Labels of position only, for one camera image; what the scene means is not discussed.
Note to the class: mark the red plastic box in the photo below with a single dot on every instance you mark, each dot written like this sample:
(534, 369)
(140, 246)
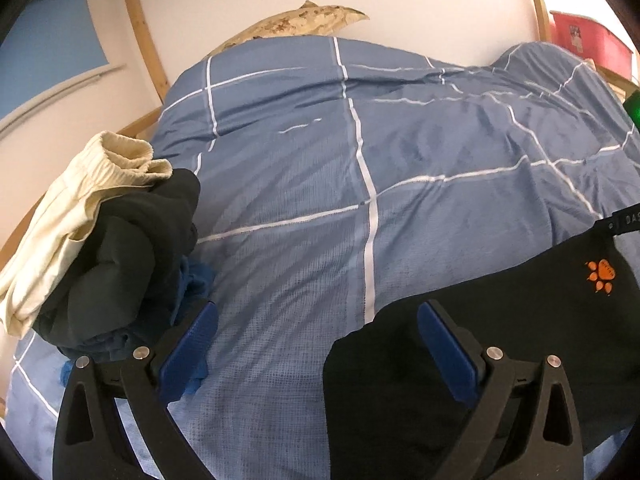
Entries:
(587, 37)

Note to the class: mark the blue cloth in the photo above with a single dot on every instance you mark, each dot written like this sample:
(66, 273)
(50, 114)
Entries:
(195, 280)

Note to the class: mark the beige patterned pillow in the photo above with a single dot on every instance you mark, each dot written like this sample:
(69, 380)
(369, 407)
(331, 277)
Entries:
(295, 22)

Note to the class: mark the dark green garment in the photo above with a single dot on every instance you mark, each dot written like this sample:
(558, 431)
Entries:
(130, 255)

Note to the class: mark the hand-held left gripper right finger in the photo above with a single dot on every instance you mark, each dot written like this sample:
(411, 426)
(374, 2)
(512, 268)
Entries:
(445, 350)

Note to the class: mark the cream ribbed pants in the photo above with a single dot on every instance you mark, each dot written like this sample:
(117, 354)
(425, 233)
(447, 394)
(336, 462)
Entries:
(65, 220)

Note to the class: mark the blue wall panel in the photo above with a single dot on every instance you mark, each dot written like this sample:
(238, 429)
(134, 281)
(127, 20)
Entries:
(47, 50)

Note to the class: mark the green bottle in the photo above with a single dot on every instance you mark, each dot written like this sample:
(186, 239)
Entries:
(633, 108)

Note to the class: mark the black pants with orange paw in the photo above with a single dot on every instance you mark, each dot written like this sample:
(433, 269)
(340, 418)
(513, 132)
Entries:
(500, 310)

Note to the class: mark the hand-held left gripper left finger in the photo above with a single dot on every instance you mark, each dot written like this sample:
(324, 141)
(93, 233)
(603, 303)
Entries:
(187, 347)

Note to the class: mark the wooden bed frame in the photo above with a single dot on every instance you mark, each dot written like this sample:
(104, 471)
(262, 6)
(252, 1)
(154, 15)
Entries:
(140, 35)

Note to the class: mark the blue checked duvet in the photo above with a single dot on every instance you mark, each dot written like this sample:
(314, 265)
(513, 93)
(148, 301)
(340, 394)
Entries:
(370, 170)

